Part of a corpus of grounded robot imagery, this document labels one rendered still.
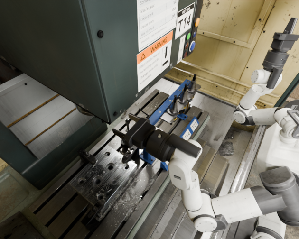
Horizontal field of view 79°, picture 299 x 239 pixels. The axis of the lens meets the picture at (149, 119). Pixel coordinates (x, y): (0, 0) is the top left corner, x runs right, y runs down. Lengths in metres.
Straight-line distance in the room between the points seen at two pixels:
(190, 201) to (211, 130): 0.98
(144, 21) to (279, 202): 0.66
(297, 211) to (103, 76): 0.69
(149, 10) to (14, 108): 0.82
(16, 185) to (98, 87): 1.43
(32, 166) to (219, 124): 1.38
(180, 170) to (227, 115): 1.16
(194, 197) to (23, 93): 0.87
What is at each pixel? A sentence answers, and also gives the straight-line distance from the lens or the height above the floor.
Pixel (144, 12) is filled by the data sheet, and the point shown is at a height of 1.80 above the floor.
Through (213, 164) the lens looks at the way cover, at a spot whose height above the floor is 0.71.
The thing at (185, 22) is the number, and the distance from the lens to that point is 0.60.
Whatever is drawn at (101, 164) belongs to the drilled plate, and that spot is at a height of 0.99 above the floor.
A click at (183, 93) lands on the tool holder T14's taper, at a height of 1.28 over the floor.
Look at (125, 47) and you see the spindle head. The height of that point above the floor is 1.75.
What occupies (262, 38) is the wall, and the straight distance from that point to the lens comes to 1.40.
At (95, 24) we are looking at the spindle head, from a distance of 0.32.
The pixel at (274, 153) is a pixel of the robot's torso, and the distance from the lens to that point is 0.85.
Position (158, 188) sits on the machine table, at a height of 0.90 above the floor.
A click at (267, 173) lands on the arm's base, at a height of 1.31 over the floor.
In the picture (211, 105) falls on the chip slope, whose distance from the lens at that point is 1.67.
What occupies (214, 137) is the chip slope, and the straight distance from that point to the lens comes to 1.57.
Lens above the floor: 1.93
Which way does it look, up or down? 49 degrees down
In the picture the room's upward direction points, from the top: 1 degrees clockwise
